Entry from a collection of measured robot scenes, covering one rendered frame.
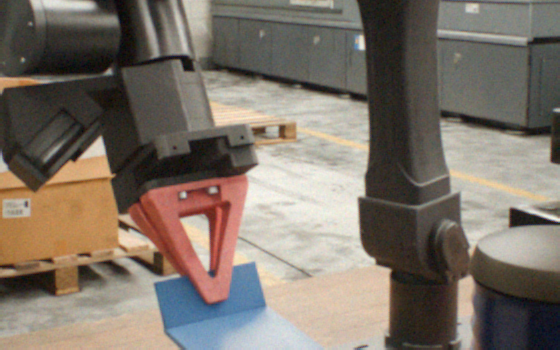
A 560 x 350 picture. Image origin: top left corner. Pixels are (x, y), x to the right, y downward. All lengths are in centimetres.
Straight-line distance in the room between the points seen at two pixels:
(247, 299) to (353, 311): 42
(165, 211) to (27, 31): 13
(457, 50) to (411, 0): 718
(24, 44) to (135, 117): 8
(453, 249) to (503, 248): 67
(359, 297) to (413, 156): 28
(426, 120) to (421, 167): 4
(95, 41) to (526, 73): 684
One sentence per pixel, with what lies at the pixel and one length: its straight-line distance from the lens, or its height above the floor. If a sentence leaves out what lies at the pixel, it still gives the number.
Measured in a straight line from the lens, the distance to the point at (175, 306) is 64.
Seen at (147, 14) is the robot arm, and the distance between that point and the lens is 66.
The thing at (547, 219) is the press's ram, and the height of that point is 114.
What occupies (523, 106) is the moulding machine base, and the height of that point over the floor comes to 23.
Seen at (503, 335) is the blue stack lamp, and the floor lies 118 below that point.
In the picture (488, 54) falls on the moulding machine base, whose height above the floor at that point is 56.
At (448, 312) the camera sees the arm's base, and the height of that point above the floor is 95.
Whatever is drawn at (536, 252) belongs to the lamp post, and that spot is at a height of 120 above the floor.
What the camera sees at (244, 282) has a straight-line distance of 66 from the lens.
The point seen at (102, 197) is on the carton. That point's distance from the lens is 405.
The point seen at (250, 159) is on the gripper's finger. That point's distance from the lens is 63.
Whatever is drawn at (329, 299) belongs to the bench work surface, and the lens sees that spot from 110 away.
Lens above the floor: 126
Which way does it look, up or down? 11 degrees down
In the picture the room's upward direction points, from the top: 1 degrees counter-clockwise
